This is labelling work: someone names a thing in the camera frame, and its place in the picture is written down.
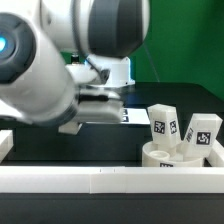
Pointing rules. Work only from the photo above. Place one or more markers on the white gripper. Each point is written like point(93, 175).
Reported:
point(99, 105)

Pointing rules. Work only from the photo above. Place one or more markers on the white round stool seat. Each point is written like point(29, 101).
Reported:
point(152, 156)

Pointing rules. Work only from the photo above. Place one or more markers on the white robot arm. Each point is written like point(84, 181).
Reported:
point(36, 87)

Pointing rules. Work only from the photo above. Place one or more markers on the white tag sheet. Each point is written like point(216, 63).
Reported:
point(135, 116)

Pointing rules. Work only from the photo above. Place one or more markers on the white left fence wall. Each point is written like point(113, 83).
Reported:
point(6, 143)

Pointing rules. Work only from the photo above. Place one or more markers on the white front fence wall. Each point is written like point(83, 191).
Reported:
point(97, 180)

